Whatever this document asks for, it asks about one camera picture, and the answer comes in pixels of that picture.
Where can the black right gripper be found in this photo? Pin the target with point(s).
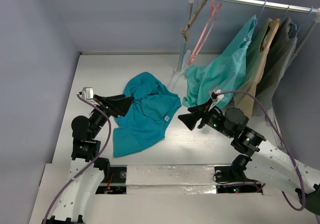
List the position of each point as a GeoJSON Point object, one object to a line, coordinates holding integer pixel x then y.
{"type": "Point", "coordinates": [203, 115]}

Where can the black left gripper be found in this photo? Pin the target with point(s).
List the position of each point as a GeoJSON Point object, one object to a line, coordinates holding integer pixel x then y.
{"type": "Point", "coordinates": [118, 105]}

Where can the teal blue t-shirt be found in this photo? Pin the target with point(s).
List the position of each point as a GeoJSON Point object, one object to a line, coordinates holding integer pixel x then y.
{"type": "Point", "coordinates": [148, 117]}

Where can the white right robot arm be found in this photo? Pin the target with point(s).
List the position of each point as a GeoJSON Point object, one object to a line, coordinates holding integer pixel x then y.
{"type": "Point", "coordinates": [258, 158]}

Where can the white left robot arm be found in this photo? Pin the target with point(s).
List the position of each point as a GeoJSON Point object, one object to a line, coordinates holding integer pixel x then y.
{"type": "Point", "coordinates": [87, 167]}

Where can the mint green hanging shirt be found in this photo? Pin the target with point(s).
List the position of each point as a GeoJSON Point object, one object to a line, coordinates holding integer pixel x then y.
{"type": "Point", "coordinates": [227, 71]}

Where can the olive tan hanging shirt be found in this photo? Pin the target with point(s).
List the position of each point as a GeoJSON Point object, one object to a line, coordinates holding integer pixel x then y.
{"type": "Point", "coordinates": [256, 58]}

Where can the beige wooden clip hanger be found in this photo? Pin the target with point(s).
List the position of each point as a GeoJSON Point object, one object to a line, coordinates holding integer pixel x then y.
{"type": "Point", "coordinates": [184, 31]}

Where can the pink plastic hanger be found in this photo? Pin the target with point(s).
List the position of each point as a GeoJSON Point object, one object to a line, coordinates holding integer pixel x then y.
{"type": "Point", "coordinates": [214, 12]}

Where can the grey hanging shirt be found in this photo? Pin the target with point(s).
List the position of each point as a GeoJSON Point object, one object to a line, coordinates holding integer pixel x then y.
{"type": "Point", "coordinates": [277, 62]}

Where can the white metal clothes rack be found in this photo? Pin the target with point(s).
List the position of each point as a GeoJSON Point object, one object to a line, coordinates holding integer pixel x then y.
{"type": "Point", "coordinates": [194, 7]}

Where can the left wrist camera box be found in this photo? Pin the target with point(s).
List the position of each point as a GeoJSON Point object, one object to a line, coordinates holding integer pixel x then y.
{"type": "Point", "coordinates": [87, 94]}

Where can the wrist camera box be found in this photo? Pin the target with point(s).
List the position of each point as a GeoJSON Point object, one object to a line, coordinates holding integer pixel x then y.
{"type": "Point", "coordinates": [87, 94]}
{"type": "Point", "coordinates": [215, 96]}

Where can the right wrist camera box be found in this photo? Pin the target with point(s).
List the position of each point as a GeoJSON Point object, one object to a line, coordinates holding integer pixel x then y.
{"type": "Point", "coordinates": [215, 96]}

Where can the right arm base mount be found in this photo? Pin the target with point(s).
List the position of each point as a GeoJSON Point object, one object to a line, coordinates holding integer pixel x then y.
{"type": "Point", "coordinates": [230, 181]}

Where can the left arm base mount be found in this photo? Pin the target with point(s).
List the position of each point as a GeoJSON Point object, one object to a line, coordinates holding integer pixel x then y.
{"type": "Point", "coordinates": [115, 183]}

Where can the blue wire hanger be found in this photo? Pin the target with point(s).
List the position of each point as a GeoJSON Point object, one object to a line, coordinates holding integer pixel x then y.
{"type": "Point", "coordinates": [259, 15]}
{"type": "Point", "coordinates": [297, 24]}

